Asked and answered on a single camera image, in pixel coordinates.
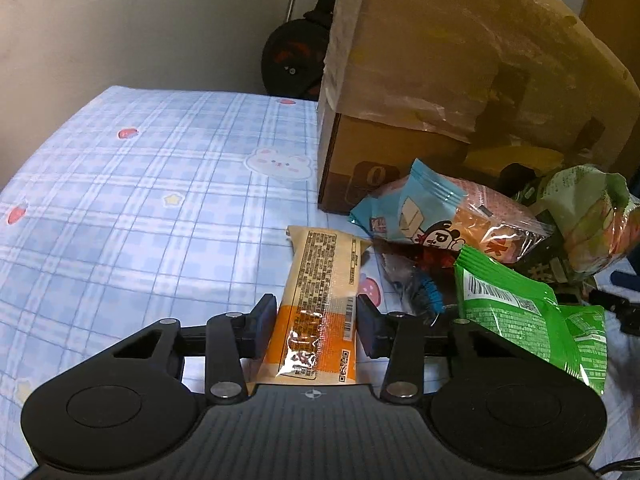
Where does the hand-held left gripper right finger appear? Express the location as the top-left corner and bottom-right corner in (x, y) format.
(356, 295), (546, 404)

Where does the dark striped snack packet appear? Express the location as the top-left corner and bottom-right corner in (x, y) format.
(372, 239), (457, 322)

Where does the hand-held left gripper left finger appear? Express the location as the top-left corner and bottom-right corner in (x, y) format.
(114, 294), (278, 404)

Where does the orange beige snack packet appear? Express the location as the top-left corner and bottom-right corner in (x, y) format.
(255, 225), (374, 387)

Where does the brown cardboard box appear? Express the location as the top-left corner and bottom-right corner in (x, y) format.
(316, 0), (640, 216)

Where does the blue clear bread packet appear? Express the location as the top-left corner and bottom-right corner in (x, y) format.
(348, 158), (557, 267)

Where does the flat green snack packet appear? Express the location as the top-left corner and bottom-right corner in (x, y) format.
(452, 245), (609, 397)

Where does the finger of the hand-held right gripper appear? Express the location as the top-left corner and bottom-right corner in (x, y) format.
(589, 269), (640, 337)

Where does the black exercise bike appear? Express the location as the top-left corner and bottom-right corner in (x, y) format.
(260, 0), (347, 101)

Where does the brown wooden cabinet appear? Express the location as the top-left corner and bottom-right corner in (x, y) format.
(579, 0), (640, 92)

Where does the puffy green bread packet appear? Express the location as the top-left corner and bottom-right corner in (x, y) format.
(515, 164), (634, 283)

